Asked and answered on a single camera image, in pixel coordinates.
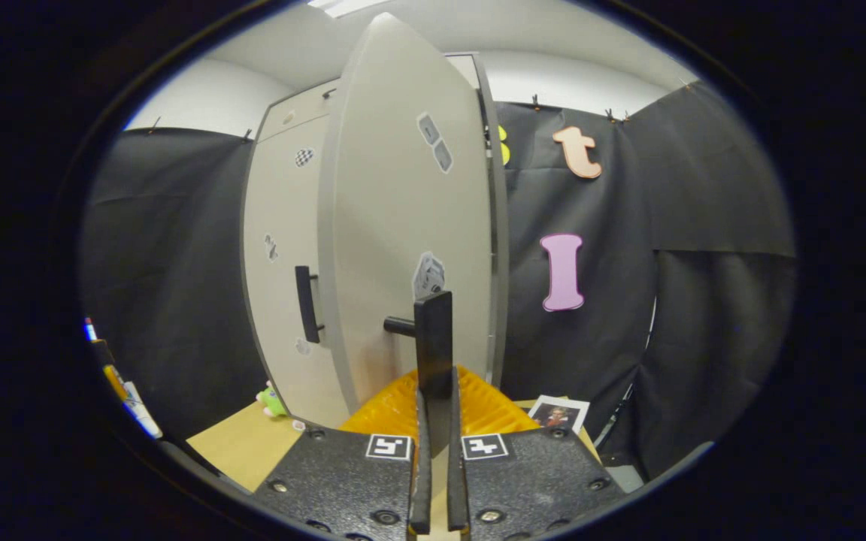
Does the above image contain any grey double-door shoe cabinet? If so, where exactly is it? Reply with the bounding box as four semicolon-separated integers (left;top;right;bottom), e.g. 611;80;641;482
241;51;510;431

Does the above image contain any grey cabinet drawer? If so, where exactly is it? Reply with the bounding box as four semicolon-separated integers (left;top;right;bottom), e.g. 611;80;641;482
256;79;341;144

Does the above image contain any grey cabinet door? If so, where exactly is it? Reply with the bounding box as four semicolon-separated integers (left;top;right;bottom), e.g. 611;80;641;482
317;11;495;423
241;113;353;431

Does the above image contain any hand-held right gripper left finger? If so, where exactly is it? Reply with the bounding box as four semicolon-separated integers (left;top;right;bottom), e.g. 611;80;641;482
253;366;434;541

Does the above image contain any green and pink toy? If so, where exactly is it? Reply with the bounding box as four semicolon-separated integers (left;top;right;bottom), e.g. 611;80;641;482
255;381;290;419

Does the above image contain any long ceiling light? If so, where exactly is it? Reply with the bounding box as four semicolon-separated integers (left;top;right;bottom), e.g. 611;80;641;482
307;0;396;19

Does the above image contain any black backdrop cloth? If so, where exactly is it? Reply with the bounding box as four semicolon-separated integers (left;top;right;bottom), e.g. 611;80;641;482
80;79;797;482

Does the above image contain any stack of books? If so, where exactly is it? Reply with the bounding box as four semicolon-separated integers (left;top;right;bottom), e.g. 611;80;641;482
526;394;591;437

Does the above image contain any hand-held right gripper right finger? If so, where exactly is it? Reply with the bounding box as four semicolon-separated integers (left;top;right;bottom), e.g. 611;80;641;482
444;366;625;541

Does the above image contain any black door handle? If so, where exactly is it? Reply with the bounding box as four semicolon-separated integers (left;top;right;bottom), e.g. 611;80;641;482
383;290;455;461
295;264;326;345

